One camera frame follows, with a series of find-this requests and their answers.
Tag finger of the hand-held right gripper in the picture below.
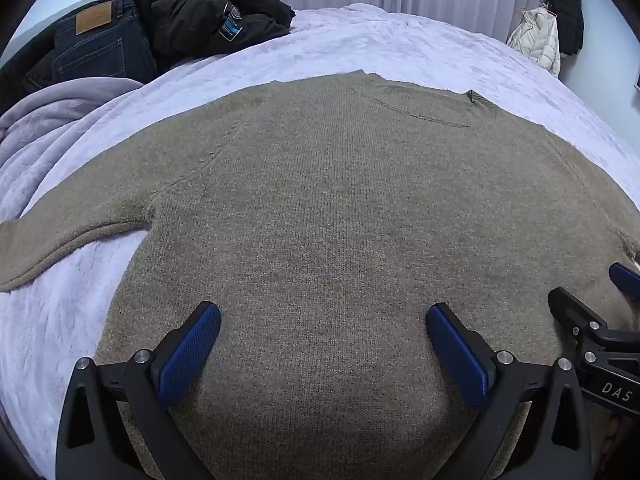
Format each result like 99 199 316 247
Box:
608 262 640 304
548 286 640 361

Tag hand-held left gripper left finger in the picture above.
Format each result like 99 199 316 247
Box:
56 301 222 480

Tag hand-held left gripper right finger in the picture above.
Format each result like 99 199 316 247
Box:
426 303 593 480

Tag taupe knit sweater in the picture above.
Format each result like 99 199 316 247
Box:
0 71 640 480

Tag white puffer jacket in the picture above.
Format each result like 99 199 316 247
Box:
506 7 562 78

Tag black puffer jacket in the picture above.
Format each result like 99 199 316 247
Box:
542 0 585 57

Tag smooth lilac blanket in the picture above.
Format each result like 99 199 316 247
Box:
0 77 146 221

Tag lilac fluffy bedspread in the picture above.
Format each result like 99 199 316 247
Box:
0 2 640 480

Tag dark blue jeans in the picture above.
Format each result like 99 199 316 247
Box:
52 0 160 83

